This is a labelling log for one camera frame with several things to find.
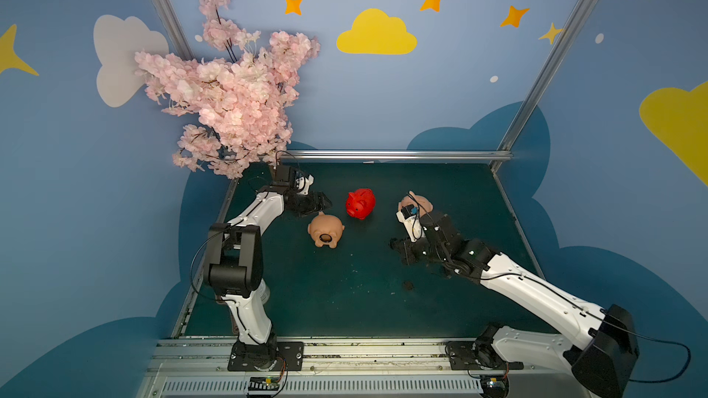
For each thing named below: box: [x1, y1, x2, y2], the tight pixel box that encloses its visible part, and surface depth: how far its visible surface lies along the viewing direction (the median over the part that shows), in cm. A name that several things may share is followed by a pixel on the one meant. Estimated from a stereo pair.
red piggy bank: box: [345, 187, 377, 221], surface depth 101 cm
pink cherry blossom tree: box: [135, 0, 321, 179], surface depth 70 cm
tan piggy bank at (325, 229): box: [306, 210, 345, 248], surface depth 95 cm
